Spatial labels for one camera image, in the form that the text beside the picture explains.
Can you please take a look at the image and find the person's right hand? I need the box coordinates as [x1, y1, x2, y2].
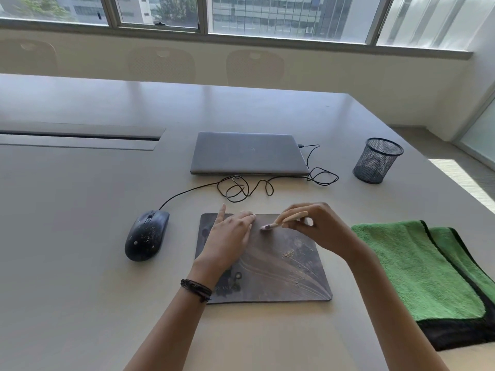
[279, 202, 361, 263]

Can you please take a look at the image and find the person's left hand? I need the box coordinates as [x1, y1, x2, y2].
[189, 204, 257, 285]

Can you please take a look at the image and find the small wooden handle brush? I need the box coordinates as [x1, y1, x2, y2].
[259, 211, 309, 232]

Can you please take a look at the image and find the dark printed mouse pad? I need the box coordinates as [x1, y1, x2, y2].
[194, 213, 333, 305]

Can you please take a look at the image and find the person's left forearm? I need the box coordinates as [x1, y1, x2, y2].
[124, 268, 229, 371]

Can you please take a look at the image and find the person's right forearm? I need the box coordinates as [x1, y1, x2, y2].
[341, 243, 451, 371]

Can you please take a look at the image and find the grey closed laptop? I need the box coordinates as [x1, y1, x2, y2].
[190, 131, 311, 175]

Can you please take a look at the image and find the black dusty computer mouse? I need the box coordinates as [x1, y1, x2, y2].
[125, 209, 170, 262]

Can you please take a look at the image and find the black mesh pen holder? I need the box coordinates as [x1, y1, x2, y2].
[353, 137, 404, 184]

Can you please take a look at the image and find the green black microfiber cloth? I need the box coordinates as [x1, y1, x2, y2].
[351, 220, 495, 352]

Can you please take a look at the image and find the beige chair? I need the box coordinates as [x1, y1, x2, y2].
[226, 49, 285, 87]
[0, 39, 59, 77]
[128, 47, 196, 85]

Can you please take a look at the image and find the frosted glass door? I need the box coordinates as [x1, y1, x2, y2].
[452, 94, 495, 171]

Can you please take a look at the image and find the black mouse cable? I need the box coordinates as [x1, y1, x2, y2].
[156, 144, 339, 214]

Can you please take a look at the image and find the black braided bracelet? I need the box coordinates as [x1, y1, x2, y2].
[180, 278, 213, 303]

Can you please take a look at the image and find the grey table cable flap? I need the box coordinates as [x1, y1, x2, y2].
[0, 121, 166, 151]

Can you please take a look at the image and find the grey window frame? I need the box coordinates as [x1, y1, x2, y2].
[0, 0, 473, 61]

